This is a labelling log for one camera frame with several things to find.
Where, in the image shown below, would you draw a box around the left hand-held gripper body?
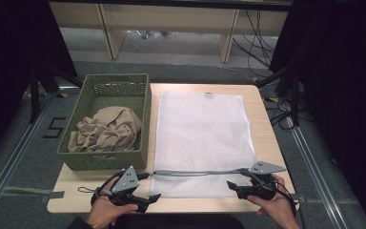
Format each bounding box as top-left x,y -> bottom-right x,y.
91,165 -> 151,211

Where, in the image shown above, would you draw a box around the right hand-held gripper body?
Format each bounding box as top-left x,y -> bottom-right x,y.
234,160 -> 288,201

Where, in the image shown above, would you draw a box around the beige garment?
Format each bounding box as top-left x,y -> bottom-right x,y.
67,106 -> 143,154

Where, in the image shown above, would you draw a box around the green woven basket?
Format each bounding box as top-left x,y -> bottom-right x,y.
56,73 -> 153,172

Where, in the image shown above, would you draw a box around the white mesh laundry bag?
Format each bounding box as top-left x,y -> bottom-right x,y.
149,90 -> 258,198

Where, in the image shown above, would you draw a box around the person's right hand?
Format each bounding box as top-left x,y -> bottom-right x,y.
246,173 -> 300,229

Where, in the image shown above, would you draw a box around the person's left hand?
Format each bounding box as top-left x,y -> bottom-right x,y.
86,177 -> 139,229

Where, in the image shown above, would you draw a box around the person's dark clothing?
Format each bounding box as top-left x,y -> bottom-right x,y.
108,214 -> 246,229

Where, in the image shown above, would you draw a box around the black metal stand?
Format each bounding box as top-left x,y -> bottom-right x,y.
254,61 -> 301,127
28,61 -> 84,124

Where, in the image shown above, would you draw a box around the black curtain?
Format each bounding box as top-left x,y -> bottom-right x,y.
268,0 -> 366,229
0,0 -> 78,166

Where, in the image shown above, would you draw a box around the clear plastic wrap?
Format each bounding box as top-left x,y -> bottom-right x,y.
127,29 -> 173,40

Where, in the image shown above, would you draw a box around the light wooden bench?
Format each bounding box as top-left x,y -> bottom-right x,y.
49,0 -> 294,64

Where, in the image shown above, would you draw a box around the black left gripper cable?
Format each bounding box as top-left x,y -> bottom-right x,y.
77,170 -> 126,204

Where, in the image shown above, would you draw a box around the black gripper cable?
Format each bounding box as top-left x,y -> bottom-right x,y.
274,180 -> 300,220
77,170 -> 126,204

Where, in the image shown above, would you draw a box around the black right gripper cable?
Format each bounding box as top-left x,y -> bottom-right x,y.
274,180 -> 300,220

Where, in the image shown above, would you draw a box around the metal floor rail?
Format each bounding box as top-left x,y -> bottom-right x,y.
0,94 -> 55,220
285,115 -> 349,229

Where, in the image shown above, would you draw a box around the black floor cables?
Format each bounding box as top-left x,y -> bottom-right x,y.
264,94 -> 314,131

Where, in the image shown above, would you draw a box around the hanging black cables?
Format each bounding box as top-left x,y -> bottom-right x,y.
232,9 -> 276,71

